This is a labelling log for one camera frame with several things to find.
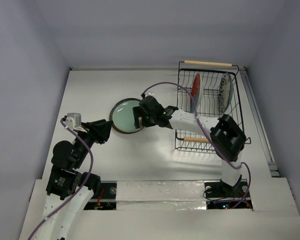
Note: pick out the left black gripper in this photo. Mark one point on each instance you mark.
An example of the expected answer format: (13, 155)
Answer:
(99, 130)

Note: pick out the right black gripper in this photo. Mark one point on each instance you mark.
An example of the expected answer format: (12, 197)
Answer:
(140, 117)

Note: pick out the dark teal blossom plate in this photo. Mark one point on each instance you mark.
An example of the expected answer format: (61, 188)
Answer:
(115, 106)

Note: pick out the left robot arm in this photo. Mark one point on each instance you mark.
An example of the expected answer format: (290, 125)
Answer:
(68, 191)

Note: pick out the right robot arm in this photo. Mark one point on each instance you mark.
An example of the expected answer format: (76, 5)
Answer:
(223, 133)

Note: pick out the red and teal plate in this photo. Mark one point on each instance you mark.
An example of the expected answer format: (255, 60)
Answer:
(196, 93)

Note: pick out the grey tree pattern plate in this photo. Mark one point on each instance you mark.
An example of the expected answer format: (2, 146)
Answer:
(225, 92)

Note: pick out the silver foil strip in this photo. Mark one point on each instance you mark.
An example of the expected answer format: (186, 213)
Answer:
(171, 195)

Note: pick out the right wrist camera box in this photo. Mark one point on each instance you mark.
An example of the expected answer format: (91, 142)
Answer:
(147, 93)

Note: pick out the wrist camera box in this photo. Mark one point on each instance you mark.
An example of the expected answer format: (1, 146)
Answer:
(73, 121)
(147, 93)

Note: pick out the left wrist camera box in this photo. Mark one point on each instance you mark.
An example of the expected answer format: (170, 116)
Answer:
(73, 121)

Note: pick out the black wire dish rack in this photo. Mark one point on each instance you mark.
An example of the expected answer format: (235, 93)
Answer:
(209, 106)

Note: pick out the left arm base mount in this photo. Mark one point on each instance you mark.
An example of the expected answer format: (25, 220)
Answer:
(105, 200)

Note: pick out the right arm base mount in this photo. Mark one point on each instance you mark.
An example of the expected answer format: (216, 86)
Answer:
(220, 196)

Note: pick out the aluminium rail right side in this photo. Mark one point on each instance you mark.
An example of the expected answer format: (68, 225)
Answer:
(274, 171)

